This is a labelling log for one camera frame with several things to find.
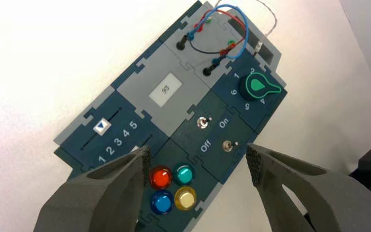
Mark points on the teal round push button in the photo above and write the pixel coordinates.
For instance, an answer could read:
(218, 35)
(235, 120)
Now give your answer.
(184, 175)

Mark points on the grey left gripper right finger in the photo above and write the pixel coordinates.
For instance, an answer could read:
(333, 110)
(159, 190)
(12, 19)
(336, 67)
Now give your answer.
(332, 205)

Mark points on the yellow round push button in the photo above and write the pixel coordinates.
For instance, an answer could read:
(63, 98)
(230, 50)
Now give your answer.
(185, 198)

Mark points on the blue grey modular control panel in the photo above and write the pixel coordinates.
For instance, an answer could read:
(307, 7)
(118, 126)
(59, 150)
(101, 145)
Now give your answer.
(147, 80)

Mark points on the metal toggle switch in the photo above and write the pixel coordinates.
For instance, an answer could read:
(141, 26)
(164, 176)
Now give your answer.
(227, 146)
(201, 123)

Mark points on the white e-paper number display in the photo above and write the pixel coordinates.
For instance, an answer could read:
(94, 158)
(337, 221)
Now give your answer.
(165, 90)

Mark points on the blue round push button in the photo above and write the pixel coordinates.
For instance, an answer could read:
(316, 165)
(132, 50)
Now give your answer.
(161, 203)

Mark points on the black green rotary knob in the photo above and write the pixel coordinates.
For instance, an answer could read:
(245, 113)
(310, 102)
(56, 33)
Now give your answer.
(256, 85)

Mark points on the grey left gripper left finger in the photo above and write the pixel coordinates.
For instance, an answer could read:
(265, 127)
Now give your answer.
(102, 198)

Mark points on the red round push button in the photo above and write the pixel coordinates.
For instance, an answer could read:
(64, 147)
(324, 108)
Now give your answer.
(160, 178)

